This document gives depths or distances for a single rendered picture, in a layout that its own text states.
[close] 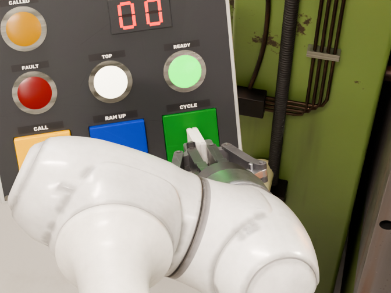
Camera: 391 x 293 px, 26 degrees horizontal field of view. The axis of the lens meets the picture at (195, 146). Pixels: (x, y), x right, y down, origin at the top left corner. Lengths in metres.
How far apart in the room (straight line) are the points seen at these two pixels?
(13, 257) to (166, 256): 1.58
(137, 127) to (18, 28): 0.20
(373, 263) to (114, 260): 0.86
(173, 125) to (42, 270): 1.17
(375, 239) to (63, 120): 0.58
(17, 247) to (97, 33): 1.27
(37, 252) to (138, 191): 1.58
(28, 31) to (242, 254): 0.48
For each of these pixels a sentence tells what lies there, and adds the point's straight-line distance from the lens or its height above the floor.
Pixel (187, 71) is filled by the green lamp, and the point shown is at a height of 1.09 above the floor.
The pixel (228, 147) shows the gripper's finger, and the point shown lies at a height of 1.07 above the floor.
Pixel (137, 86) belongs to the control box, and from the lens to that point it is 1.14.
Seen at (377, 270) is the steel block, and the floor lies 0.63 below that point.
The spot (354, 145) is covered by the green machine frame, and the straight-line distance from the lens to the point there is 1.57.
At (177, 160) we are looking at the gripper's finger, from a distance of 1.05.
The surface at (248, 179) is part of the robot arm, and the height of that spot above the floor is 1.18.
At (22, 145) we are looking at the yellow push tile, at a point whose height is 1.04.
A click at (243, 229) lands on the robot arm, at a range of 0.77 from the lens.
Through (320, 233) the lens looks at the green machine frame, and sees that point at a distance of 1.79.
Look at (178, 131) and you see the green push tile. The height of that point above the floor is 1.02.
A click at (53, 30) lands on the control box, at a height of 1.16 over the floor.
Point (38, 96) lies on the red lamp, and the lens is 1.13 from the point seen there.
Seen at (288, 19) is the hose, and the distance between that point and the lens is 1.35.
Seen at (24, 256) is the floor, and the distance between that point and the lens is 2.30.
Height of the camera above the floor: 1.88
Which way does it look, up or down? 49 degrees down
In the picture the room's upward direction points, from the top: straight up
